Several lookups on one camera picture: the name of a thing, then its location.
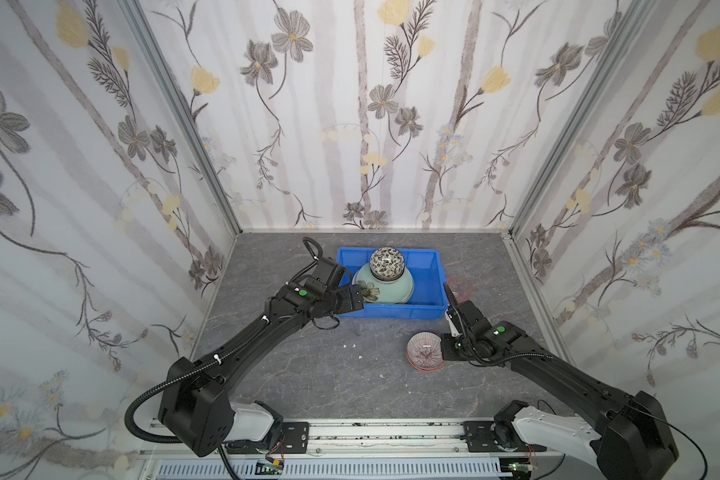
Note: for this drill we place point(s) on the aluminium corner frame post right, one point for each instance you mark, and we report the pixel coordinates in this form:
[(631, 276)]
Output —
[(615, 52)]

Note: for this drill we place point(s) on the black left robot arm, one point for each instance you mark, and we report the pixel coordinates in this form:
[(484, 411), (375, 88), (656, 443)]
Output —
[(196, 405)]

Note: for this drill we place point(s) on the aluminium corner frame post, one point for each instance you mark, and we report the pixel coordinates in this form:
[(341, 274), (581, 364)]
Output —
[(140, 28), (615, 52)]

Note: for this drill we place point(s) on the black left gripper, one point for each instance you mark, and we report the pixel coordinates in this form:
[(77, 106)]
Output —
[(348, 298)]

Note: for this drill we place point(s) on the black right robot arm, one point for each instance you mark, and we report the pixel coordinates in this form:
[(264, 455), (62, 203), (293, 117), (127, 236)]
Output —
[(624, 436)]

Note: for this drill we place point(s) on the pink transparent plastic cup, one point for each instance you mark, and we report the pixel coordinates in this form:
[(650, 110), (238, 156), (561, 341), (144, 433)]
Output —
[(461, 287)]

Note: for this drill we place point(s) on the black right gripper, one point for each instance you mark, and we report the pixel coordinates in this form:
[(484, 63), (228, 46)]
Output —
[(461, 324)]

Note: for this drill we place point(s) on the light green ceramic plate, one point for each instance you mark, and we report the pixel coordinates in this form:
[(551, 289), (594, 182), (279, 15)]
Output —
[(376, 291)]

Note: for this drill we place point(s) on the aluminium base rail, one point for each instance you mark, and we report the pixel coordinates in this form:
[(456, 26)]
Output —
[(384, 435)]

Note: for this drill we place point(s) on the blue plastic bin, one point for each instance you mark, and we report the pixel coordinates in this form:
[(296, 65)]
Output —
[(429, 300)]

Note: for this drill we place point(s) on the red patterned bowl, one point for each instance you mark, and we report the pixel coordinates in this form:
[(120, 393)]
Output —
[(424, 352)]

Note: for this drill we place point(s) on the aluminium corner frame post left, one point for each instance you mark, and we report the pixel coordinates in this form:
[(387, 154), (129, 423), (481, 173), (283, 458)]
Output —
[(140, 28)]

